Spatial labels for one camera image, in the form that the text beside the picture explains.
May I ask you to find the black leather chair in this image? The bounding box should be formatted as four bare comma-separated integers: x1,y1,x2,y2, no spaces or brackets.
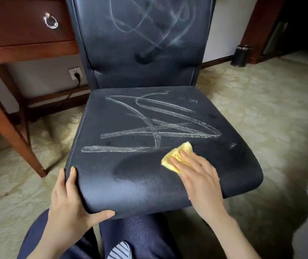
64,0,264,219

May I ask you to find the black waste bin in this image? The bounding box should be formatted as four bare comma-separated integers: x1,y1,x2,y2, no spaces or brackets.
230,45,253,68

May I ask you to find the silver drawer knob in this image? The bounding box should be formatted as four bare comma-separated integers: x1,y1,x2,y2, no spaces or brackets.
43,12,59,29

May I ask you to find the yellow cleaning cloth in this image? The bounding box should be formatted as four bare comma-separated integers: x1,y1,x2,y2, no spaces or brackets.
161,141,195,174

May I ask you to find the person's right forearm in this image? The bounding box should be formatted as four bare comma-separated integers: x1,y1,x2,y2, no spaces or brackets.
208,213,261,259

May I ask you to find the person's left forearm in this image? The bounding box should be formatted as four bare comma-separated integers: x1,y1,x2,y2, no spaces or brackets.
27,238,75,259

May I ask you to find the person's right hand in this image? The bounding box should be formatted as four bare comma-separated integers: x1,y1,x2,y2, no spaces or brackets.
169,149,229,224

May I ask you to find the small white power socket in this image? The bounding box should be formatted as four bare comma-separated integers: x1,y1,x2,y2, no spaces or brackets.
68,67,83,81

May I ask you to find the black power cable with plug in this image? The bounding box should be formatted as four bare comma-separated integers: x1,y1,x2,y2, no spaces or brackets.
29,72,82,116

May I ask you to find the person's left hand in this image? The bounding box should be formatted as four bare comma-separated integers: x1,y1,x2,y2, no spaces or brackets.
39,166,116,247

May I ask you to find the red-brown wooden table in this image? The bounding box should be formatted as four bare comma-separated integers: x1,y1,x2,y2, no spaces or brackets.
0,0,80,178

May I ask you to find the navy dress with white trim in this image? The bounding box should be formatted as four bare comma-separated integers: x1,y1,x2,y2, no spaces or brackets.
17,209,183,259

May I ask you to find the blue striped white apron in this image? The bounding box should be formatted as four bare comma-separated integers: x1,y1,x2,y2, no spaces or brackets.
108,241,132,259

